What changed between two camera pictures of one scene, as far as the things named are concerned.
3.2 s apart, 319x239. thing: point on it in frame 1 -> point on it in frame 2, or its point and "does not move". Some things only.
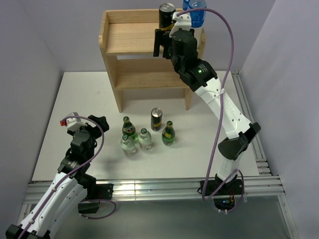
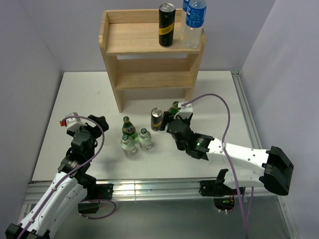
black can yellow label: x=166 y=10 does not move
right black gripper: x=159 y=40 -> x=165 y=119
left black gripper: x=101 y=120 does not move
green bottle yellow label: x=168 y=134 -> x=174 y=108
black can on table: x=156 y=119 does not move
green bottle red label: x=128 y=128 does not move
